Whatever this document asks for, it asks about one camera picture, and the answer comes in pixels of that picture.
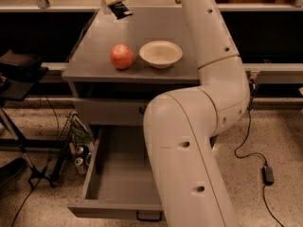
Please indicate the dark blue rxbar wrapper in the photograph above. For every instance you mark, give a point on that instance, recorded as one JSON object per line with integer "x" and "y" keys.
{"x": 120, "y": 10}

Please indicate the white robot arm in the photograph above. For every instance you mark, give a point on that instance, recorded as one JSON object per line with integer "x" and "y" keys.
{"x": 179, "y": 124}

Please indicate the grey drawer cabinet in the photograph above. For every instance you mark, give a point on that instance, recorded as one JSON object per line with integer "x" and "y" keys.
{"x": 111, "y": 84}

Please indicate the grey closed drawer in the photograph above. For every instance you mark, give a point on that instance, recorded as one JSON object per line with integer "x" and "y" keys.
{"x": 123, "y": 112}

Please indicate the grey open bottom drawer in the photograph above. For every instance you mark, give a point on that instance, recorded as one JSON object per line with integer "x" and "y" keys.
{"x": 119, "y": 181}

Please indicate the red apple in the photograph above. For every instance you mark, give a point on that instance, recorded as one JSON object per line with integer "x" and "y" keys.
{"x": 121, "y": 56}

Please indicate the white bowl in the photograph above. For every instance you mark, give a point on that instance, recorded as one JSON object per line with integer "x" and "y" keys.
{"x": 160, "y": 54}

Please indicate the black device on tripod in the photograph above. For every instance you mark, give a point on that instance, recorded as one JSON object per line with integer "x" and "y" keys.
{"x": 22, "y": 67}

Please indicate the black tripod stand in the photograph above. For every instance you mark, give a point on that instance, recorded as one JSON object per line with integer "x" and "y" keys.
{"x": 15, "y": 90}

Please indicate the silver can upper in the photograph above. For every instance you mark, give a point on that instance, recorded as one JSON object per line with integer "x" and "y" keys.
{"x": 79, "y": 150}

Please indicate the silver can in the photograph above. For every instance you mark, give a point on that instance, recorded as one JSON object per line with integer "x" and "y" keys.
{"x": 79, "y": 150}
{"x": 80, "y": 165}

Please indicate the silver can lower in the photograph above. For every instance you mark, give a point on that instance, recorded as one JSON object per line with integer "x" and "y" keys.
{"x": 80, "y": 165}

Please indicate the black shoe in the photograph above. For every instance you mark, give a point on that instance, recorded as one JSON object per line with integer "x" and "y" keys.
{"x": 11, "y": 170}

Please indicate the black power adapter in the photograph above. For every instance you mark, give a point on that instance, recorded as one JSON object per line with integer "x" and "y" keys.
{"x": 268, "y": 175}

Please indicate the black drawer handle middle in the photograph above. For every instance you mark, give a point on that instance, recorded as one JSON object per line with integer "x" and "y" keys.
{"x": 142, "y": 110}

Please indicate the black drawer handle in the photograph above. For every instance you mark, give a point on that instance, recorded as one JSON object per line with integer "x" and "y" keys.
{"x": 142, "y": 110}
{"x": 148, "y": 216}

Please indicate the wire basket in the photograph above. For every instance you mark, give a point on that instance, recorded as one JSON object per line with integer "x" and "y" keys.
{"x": 73, "y": 134}

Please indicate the black drawer handle bottom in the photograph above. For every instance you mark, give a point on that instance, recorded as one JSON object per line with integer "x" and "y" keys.
{"x": 148, "y": 216}

